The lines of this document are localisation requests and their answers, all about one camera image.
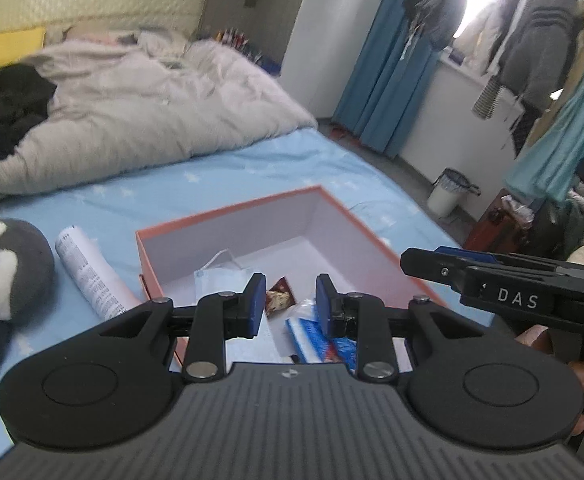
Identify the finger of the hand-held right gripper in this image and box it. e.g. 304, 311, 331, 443
434, 246, 584, 281
401, 247, 553, 313

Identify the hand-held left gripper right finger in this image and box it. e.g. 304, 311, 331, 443
316, 273, 485, 381

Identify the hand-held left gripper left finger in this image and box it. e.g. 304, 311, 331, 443
97, 272, 266, 381

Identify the blue snack packet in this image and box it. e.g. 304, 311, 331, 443
285, 302, 360, 365

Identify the blue face mask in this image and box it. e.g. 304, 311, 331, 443
193, 249, 253, 306

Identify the orange cardboard box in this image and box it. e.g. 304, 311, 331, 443
135, 185, 445, 376

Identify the red case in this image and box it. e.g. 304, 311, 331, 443
464, 190, 535, 256

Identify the white trash bin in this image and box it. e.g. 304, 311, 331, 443
426, 167, 480, 218

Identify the blue printed bed sheet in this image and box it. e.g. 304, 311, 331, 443
0, 127, 465, 461

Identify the teal hanging cloth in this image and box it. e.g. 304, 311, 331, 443
504, 55, 584, 203

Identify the striped garment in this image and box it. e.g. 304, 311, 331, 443
473, 77, 505, 121

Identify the white spray bottle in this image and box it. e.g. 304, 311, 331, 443
54, 226, 143, 321

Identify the blue curtain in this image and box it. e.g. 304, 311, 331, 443
332, 0, 468, 156

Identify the light grey duvet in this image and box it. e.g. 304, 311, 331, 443
0, 27, 318, 211

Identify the white jacket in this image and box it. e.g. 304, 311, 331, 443
454, 0, 518, 76

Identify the grey striped jacket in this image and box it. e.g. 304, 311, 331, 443
492, 0, 584, 111

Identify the grey penguin plush toy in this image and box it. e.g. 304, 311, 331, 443
0, 218, 56, 386

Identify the colourful small items row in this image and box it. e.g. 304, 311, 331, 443
214, 27, 280, 71

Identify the white wardrobe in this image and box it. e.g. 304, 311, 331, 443
199, 0, 388, 121

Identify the black jacket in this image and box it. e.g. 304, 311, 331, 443
0, 64, 58, 166

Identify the yellow pillow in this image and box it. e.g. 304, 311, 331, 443
0, 27, 48, 76

